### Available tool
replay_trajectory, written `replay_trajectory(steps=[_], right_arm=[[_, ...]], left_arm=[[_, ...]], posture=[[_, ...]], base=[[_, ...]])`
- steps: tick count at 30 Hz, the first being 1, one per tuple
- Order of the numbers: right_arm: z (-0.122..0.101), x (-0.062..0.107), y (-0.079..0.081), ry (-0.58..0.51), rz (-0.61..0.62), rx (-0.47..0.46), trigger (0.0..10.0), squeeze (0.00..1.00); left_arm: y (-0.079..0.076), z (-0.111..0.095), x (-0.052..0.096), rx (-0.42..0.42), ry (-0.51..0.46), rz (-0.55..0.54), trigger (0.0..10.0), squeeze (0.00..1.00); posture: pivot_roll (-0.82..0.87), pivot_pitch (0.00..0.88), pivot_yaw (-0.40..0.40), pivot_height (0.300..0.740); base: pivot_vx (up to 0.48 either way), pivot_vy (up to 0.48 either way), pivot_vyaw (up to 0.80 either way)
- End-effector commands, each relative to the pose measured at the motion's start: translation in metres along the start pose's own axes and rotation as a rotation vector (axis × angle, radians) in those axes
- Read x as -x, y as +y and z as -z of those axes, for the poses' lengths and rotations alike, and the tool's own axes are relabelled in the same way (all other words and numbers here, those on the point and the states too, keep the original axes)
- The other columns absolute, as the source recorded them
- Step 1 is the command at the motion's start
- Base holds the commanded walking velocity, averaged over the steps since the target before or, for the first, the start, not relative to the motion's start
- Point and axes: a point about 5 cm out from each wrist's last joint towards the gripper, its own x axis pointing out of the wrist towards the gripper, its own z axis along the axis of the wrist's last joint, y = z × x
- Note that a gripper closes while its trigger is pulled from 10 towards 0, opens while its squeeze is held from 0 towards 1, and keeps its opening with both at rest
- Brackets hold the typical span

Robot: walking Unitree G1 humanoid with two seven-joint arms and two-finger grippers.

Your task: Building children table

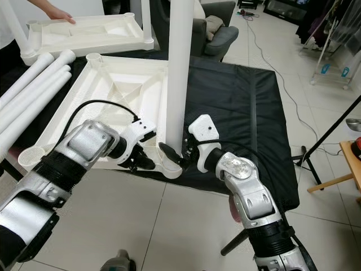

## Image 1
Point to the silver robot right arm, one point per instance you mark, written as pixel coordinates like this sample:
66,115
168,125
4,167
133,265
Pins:
254,197

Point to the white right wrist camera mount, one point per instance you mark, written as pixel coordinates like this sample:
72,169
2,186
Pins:
205,129

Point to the black tv cabinet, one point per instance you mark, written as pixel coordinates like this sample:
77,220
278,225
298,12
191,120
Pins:
287,10

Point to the person left hand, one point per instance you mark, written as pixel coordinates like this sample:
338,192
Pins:
59,15

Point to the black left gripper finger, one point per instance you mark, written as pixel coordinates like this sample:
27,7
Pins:
145,164

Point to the beige folded blanket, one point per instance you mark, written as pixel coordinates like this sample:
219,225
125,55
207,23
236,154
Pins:
214,27

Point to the grey robot left leg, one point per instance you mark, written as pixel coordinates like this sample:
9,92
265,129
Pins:
117,262

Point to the black stand pole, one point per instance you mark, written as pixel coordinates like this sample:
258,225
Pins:
330,130

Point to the person torso white shirt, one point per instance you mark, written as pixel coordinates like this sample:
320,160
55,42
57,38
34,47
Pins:
8,20

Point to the pale armchair cushion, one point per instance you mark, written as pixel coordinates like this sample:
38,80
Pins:
199,7

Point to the person left forearm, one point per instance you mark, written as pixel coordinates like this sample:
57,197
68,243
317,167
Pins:
42,4

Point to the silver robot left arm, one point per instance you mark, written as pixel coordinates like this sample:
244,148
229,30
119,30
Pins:
67,180

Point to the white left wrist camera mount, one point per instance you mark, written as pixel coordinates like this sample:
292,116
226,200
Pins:
141,130

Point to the dark hanging clothes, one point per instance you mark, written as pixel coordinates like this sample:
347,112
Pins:
327,20

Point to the dark grey armchair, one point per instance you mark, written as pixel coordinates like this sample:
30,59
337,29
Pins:
228,42

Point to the white plastic table top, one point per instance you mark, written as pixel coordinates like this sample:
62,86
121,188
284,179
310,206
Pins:
90,34
113,96

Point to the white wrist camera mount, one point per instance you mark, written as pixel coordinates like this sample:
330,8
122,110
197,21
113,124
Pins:
141,130
205,129

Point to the black table leg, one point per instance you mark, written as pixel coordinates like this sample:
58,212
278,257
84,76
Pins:
234,243

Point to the metal bowl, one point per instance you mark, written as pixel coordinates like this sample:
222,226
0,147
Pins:
354,124

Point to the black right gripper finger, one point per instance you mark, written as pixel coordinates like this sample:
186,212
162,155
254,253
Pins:
170,152

